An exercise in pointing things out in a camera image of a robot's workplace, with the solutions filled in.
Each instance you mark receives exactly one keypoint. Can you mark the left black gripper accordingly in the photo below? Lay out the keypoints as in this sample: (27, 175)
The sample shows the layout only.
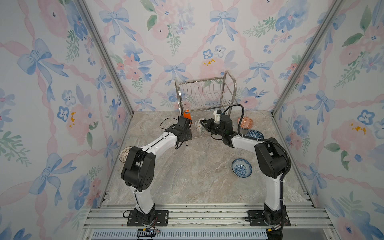
(189, 135)

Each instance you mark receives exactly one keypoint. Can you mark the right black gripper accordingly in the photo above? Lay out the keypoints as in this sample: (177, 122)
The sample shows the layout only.
(210, 123)

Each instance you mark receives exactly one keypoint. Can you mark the green patterned ceramic bowl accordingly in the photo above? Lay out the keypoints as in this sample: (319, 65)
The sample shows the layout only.
(199, 127)

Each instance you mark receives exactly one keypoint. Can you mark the orange plastic bowl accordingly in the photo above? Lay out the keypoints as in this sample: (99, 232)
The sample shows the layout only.
(187, 114)

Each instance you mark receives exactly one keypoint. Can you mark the white mesh strainer basket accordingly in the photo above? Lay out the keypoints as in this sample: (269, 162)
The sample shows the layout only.
(124, 154)

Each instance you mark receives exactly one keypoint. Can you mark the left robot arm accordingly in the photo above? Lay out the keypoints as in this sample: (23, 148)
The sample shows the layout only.
(139, 166)

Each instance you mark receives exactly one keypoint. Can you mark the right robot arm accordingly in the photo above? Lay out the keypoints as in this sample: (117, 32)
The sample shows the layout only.
(273, 160)

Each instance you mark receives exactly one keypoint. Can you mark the steel two-tier dish rack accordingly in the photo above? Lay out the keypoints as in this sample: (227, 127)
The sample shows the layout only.
(204, 96)

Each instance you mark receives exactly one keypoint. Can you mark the red patterned ceramic bowl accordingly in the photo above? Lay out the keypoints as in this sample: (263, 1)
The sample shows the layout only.
(246, 123)

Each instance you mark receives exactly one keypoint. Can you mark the blue triangle patterned bowl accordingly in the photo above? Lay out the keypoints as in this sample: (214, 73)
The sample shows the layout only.
(254, 134)

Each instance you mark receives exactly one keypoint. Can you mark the blue floral ceramic bowl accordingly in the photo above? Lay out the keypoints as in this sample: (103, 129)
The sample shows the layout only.
(242, 168)

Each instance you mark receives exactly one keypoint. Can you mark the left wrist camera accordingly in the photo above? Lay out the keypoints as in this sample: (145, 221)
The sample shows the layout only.
(183, 124)

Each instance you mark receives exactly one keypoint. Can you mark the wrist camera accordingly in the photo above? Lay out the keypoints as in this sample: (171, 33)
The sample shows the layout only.
(183, 124)
(217, 116)

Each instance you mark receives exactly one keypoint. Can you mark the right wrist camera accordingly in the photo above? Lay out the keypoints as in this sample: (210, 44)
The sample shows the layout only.
(217, 116)

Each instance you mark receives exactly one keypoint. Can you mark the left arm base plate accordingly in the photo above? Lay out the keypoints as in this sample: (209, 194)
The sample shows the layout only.
(157, 218)

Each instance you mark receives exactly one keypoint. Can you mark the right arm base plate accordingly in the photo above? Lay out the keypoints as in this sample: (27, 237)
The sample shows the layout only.
(260, 218)

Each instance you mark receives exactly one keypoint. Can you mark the aluminium mounting rail frame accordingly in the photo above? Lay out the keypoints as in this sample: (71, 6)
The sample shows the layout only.
(211, 222)

